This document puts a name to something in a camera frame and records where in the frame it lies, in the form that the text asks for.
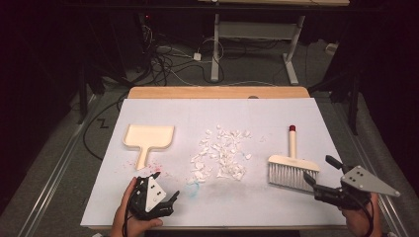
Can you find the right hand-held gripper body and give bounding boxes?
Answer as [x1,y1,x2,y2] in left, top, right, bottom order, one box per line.
[314,165,401,211]

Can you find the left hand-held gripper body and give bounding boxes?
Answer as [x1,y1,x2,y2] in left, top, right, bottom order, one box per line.
[127,176,174,221]

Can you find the cream hand brush red tip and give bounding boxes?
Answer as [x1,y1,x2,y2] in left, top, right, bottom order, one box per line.
[267,124,321,193]

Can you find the pile of white paper scraps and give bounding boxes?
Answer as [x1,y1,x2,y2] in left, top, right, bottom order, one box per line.
[188,124,254,184]

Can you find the person's left hand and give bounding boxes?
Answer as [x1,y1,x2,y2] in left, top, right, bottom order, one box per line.
[110,177,164,237]

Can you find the person's right hand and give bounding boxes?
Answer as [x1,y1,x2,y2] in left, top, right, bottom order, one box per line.
[339,192,383,237]

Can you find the cream plastic dustpan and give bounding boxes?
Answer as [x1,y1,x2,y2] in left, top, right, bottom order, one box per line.
[123,123,176,171]

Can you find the black metal stand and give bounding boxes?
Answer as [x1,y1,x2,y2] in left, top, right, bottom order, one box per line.
[76,62,106,125]
[308,70,363,136]

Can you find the white table mat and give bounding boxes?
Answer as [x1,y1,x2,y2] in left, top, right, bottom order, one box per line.
[80,98,362,228]

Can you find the wooden table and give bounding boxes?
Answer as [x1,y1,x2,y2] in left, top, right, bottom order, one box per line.
[88,86,362,231]

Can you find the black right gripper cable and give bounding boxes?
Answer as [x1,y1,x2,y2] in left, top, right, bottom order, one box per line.
[360,196,376,237]

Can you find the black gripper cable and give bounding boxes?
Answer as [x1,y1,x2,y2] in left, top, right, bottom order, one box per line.
[360,196,376,237]
[122,208,133,237]

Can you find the grey metal floor rail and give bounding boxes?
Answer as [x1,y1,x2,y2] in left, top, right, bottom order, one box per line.
[14,95,102,237]
[332,98,411,237]

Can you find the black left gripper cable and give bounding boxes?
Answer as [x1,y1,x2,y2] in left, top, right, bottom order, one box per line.
[122,208,133,237]

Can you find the black floor cable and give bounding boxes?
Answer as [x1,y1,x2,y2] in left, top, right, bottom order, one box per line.
[82,95,128,161]

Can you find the white floor cable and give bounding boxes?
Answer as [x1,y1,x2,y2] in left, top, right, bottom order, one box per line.
[169,68,276,88]

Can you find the tangle of black floor cables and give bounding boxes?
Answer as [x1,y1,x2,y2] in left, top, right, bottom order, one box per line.
[137,24,225,87]

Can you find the white metal desk frame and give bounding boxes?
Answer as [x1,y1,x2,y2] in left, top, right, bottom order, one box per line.
[197,0,350,86]

